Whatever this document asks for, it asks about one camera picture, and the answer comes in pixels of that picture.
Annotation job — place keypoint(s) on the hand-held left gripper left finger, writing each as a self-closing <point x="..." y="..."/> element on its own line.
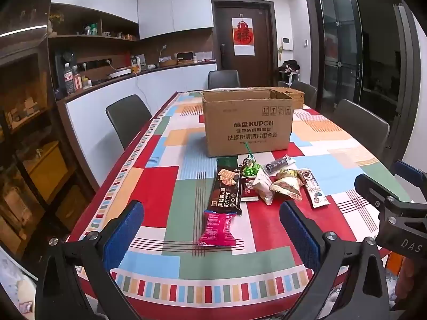
<point x="125" y="230"/>

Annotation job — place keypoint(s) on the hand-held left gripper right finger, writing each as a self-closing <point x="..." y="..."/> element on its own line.
<point x="300" y="233"/>

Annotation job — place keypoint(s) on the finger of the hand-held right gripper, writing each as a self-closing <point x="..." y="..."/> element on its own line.
<point x="409" y="173"/>
<point x="370" y="186"/>

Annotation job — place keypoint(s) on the red heart print packet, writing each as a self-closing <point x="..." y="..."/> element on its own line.
<point x="248" y="191"/>

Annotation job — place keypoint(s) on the silver snack packet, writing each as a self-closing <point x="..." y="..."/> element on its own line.
<point x="278" y="165"/>

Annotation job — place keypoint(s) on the brown cardboard box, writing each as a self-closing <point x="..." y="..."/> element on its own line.
<point x="247" y="123"/>

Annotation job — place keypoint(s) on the white blueberry print bar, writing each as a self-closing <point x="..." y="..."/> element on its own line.
<point x="313" y="191"/>

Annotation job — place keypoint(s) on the yellow triangular snack packet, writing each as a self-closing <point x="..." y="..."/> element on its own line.
<point x="287" y="188"/>

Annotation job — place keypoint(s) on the colourful patchwork tablecloth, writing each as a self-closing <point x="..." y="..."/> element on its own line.
<point x="150" y="180"/>

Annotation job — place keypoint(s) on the white crumpled snack packet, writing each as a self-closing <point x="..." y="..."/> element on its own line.
<point x="263" y="186"/>

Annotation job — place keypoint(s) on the small pale snack packet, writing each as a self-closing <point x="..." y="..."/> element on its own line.
<point x="287" y="173"/>

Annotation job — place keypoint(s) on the grey dining chair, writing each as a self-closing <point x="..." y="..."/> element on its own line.
<point x="128" y="118"/>
<point x="360" y="123"/>
<point x="223" y="78"/>
<point x="303" y="91"/>

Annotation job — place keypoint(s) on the pink snack packet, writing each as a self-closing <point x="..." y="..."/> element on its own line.
<point x="216" y="228"/>

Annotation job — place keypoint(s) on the dark brown cracker pack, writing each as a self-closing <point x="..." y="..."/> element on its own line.
<point x="227" y="193"/>

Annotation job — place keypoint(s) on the green lollipop with turquoise stick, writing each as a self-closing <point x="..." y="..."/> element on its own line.
<point x="248" y="150"/>

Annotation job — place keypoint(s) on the dark green snack packet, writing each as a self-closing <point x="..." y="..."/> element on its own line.
<point x="227" y="163"/>

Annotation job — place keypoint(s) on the white printed cloth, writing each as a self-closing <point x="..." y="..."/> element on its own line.
<point x="16" y="283"/>

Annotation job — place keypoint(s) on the white sideboard counter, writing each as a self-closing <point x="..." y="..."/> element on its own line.
<point x="100" y="106"/>

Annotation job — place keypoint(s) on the black bag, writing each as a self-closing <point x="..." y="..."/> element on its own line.
<point x="289" y="66"/>

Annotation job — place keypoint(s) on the dark glass sliding door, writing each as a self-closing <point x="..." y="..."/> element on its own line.
<point x="337" y="40"/>

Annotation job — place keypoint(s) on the pink drink bottle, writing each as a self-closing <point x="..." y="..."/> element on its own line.
<point x="77" y="80"/>

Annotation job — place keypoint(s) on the glass display cabinet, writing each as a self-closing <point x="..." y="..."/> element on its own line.
<point x="26" y="106"/>

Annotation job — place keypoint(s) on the clear water bottle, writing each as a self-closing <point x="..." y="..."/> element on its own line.
<point x="68" y="80"/>

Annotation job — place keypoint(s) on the woven basket on sideboard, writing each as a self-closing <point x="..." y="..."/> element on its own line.
<point x="167" y="62"/>

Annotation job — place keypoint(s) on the dark wooden door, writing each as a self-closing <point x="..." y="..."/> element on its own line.
<point x="262" y="23"/>

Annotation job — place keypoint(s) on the white wall intercom panel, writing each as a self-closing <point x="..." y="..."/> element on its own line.
<point x="287" y="43"/>

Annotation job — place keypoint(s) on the wooden wall shelf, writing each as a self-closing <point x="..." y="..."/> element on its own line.
<point x="110" y="45"/>

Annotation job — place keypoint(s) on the red and white wall calendar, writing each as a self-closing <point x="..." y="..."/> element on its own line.
<point x="243" y="35"/>

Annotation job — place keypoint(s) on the white wall cabinets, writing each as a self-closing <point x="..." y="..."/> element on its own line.
<point x="173" y="6"/>

